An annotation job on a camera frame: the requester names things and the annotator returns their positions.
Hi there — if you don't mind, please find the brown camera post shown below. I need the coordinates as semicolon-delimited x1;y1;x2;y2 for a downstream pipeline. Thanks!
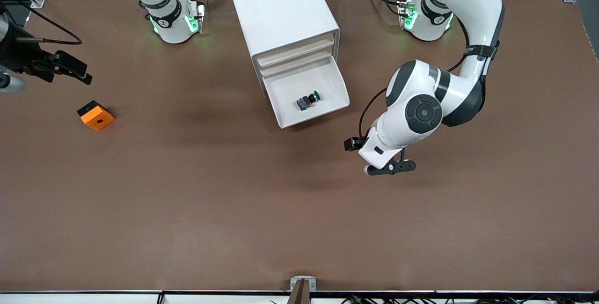
288;279;310;304

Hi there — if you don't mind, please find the brown table mat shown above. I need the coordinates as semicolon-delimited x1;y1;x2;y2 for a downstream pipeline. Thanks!
0;0;599;293

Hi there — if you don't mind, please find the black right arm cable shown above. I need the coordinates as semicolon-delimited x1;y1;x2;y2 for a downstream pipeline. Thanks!
0;0;83;45

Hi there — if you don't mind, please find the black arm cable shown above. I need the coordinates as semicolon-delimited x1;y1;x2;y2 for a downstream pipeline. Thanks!
358;88;389;140
0;0;83;45

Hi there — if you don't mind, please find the white table edge rail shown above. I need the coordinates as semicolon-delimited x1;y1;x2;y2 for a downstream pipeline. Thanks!
0;290;599;304

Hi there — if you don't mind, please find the green-capped blue push button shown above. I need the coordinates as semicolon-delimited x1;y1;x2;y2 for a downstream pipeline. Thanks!
296;91;321;112

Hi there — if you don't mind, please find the orange black block with hole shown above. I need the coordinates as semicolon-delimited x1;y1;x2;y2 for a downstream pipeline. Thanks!
77;100;115;131

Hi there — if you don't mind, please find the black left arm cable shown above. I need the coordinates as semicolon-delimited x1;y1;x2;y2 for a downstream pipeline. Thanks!
358;88;389;140

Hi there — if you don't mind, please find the white drawer cabinet housing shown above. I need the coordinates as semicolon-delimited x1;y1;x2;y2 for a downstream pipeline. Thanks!
226;0;341;99

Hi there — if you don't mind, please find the white plastic drawer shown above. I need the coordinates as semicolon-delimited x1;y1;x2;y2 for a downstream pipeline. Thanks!
256;33;336;67
261;55;336;85
258;44;336;78
262;55;351;130

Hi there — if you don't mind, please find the grey metal bracket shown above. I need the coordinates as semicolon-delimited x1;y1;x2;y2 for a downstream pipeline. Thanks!
290;276;317;291

